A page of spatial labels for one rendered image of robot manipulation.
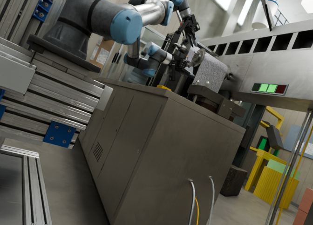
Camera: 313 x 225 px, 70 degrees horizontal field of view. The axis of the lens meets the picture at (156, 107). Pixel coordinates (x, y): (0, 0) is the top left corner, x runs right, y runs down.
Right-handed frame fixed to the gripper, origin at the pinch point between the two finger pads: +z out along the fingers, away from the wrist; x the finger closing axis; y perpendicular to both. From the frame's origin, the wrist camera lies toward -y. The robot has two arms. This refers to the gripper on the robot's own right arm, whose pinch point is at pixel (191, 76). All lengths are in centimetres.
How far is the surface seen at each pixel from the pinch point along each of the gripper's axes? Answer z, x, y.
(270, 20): 34, -14, 60
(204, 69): 7.4, -0.6, 8.7
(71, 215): -39, -3, -109
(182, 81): -0.6, 7.4, -4.4
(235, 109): 29.7, -20.4, -9.6
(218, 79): 22.0, -0.7, 7.9
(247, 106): 203, 138, 38
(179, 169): 2, -26, -58
